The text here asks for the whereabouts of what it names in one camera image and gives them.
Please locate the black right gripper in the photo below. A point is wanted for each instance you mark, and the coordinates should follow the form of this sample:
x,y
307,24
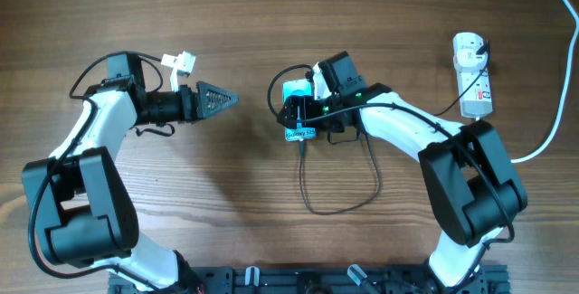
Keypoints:
x,y
308,103

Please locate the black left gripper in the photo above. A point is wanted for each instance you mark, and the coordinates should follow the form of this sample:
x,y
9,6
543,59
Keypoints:
x,y
187,98

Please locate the blue screen smartphone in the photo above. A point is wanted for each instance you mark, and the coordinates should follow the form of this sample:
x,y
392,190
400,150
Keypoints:
x,y
297,90

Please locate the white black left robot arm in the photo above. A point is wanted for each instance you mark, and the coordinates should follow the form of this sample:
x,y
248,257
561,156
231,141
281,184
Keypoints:
x,y
82,219

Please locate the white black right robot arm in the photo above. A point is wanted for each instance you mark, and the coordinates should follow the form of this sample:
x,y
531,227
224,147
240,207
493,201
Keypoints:
x,y
473,187

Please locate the white USB charger plug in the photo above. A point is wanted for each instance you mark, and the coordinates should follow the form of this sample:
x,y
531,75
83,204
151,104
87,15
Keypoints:
x,y
470,59

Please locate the white power strip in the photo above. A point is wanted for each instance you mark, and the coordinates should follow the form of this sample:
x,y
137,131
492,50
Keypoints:
x,y
473,87

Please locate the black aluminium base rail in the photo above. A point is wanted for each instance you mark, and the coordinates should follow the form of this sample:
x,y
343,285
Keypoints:
x,y
391,279

